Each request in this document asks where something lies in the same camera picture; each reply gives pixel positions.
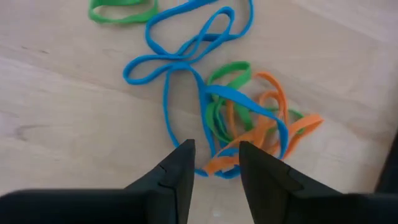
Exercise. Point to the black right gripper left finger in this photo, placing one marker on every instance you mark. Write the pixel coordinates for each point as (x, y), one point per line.
(140, 205)

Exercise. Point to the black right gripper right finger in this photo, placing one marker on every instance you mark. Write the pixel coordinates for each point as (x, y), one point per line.
(280, 199)

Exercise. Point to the pile of mixed rubber bands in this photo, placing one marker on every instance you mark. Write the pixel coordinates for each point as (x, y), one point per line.
(308, 120)

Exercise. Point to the orange rubber band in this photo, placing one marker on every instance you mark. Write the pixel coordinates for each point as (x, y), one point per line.
(275, 81)

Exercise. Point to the blue rubber band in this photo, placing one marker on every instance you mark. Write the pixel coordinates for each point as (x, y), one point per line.
(149, 40)
(236, 95)

